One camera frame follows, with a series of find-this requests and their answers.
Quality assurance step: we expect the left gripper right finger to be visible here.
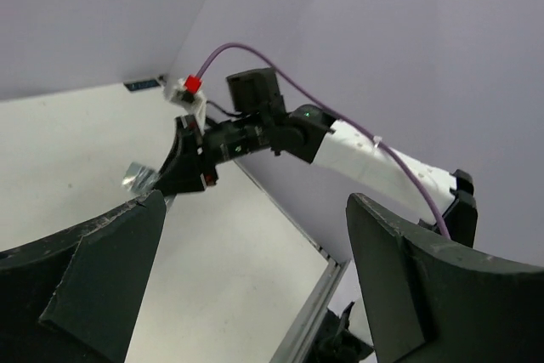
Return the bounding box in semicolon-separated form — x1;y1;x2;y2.
346;194;543;362

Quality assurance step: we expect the aluminium right rail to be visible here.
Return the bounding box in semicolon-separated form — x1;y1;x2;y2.
163;158;352;363

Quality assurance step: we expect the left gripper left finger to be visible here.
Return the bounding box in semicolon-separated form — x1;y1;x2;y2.
1;191;167;362

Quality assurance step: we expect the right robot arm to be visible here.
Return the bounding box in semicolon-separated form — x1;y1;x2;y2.
151;68;478;247

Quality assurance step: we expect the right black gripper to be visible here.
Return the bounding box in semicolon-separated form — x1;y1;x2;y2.
153;115;218;194

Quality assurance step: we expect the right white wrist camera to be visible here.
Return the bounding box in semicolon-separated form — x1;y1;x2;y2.
163;76;207;132

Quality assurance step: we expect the blue table label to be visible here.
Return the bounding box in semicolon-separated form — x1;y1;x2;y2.
123;78;162;93

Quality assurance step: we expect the silver grey sachet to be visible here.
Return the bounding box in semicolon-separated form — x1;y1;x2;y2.
122;162;158;196

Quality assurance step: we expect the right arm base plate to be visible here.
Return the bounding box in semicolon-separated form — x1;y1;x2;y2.
305;301;374;363

